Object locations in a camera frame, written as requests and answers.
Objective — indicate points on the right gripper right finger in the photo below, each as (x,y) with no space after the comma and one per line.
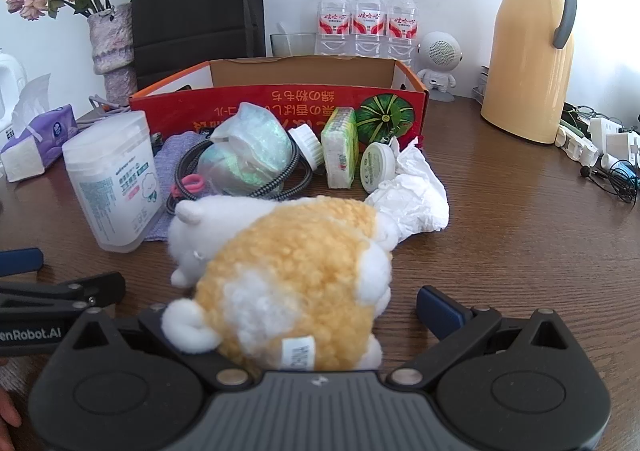
(461,333)

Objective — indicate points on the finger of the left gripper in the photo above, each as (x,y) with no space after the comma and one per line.
(18,261)
(99,290)

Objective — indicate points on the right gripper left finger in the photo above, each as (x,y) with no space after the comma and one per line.
(182,331)

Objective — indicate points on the yellow white plush toy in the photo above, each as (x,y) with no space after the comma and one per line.
(293,285)

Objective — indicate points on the white cotton swab container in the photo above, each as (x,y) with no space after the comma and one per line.
(112,171)

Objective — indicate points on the purple knit pouch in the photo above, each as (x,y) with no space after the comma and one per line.
(166,161)

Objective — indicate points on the small round cream jar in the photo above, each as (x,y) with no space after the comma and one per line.
(377,165)

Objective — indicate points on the iridescent plastic bag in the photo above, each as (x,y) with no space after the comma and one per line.
(248,151)

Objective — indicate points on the green tissue packet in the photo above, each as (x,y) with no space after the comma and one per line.
(339,142)

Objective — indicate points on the white round brush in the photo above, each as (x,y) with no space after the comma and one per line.
(309,145)

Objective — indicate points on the left hand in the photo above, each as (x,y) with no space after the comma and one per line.
(9,417)

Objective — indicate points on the purple tissue pack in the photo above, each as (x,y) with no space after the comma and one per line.
(40,132)

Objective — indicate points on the crumpled white tissue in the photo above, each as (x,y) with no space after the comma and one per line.
(415,200)

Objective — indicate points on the red cardboard box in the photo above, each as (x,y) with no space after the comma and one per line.
(387,95)

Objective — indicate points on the white power strip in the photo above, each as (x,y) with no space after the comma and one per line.
(603,143)

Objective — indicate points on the purple ceramic vase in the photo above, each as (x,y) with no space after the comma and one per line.
(112,45)

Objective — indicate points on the eyeglasses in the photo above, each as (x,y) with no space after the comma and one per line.
(586,113)

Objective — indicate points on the yellow thermos jug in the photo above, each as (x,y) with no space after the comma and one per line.
(529,67)

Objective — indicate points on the white robot figurine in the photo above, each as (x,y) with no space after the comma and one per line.
(440,53)

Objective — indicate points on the middle water bottle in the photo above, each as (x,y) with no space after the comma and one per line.
(368,27)

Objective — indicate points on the water bottle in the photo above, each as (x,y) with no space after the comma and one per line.
(402,30)
(333,27)
(368,27)

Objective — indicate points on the black paper bag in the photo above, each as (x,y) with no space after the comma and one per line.
(172,35)

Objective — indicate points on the glass cup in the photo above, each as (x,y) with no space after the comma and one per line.
(285,43)

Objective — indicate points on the right water bottle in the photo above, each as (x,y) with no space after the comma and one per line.
(402,30)

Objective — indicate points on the left water bottle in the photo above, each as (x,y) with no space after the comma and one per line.
(333,27)

